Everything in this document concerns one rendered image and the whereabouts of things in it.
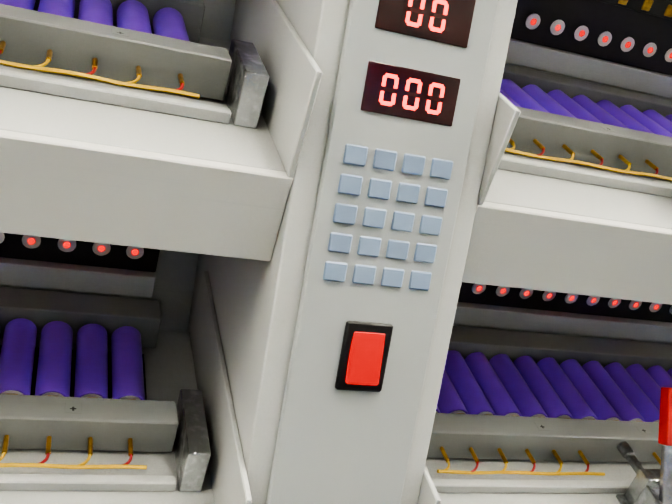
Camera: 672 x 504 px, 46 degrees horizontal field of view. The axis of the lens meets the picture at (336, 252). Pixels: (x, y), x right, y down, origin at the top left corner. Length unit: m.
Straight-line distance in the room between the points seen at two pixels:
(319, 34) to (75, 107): 0.11
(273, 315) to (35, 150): 0.12
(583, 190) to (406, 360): 0.15
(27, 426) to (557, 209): 0.29
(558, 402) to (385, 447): 0.20
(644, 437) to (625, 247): 0.18
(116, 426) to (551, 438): 0.27
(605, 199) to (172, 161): 0.25
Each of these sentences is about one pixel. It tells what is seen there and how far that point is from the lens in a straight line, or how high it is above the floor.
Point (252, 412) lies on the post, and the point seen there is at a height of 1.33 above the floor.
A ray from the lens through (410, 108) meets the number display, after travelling 0.37.
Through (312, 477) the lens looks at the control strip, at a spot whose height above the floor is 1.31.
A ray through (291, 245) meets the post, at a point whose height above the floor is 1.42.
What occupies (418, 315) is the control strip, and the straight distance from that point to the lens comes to 0.39.
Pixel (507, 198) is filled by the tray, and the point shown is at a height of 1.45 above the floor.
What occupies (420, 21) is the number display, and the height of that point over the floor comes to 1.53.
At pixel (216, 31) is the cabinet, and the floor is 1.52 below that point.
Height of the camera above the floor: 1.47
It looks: 9 degrees down
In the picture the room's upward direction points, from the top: 10 degrees clockwise
